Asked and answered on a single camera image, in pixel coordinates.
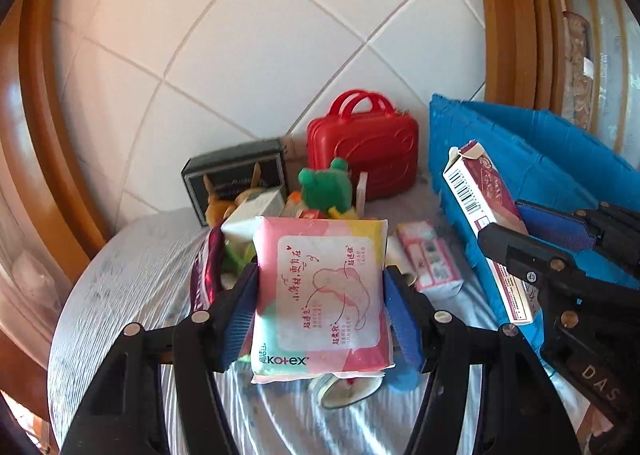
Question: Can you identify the white green carton box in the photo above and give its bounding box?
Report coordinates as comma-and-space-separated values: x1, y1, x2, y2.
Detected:
221, 188, 286, 251

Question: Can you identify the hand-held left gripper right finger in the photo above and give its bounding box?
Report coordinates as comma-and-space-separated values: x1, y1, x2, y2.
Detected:
382, 265, 583, 455

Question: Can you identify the red mini suitcase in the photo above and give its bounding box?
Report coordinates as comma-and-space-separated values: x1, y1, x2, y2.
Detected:
306, 89, 420, 200

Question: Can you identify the blue plastic crate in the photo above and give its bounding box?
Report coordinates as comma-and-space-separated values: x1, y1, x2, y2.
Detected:
429, 94, 640, 351

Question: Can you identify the maroon white carton box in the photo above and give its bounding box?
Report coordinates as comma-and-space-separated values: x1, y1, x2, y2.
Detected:
442, 140, 543, 326

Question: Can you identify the dark green frog plush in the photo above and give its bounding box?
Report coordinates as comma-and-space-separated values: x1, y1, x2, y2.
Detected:
297, 158, 358, 218

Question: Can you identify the pink sanitary pad packet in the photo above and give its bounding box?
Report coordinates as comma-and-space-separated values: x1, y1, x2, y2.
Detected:
248, 215, 396, 386

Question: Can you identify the pink tissue pack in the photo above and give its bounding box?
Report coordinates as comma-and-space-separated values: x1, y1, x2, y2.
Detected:
396, 221, 465, 300

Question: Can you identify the maroon pouch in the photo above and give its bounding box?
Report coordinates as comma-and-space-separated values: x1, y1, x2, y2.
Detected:
190, 227, 223, 311

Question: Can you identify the patterned beige fabric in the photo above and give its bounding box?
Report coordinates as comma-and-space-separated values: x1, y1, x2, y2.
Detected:
562, 10, 598, 133

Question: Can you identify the brown plush toy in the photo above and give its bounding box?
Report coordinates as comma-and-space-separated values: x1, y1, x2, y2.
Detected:
202, 162, 266, 228

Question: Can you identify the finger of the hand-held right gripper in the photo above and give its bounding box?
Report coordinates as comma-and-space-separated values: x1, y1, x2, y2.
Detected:
515, 199, 640, 258
477, 222, 601, 331

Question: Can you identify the black box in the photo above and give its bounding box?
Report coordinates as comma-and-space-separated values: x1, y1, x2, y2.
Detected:
181, 138, 288, 213

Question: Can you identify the curved wooden frame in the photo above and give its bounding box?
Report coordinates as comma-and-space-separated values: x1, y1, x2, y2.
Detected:
0, 0, 113, 256

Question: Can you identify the wooden door frame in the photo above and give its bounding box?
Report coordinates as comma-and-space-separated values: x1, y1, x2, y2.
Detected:
470, 0, 601, 136

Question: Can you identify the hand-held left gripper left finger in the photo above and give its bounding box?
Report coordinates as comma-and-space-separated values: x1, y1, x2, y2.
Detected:
60, 262, 261, 455

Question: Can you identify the red white medicine box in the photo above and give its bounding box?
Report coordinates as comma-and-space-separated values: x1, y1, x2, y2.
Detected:
282, 202, 331, 221

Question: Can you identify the clear tape roll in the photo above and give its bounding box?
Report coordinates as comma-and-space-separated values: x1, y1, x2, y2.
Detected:
307, 370, 386, 410

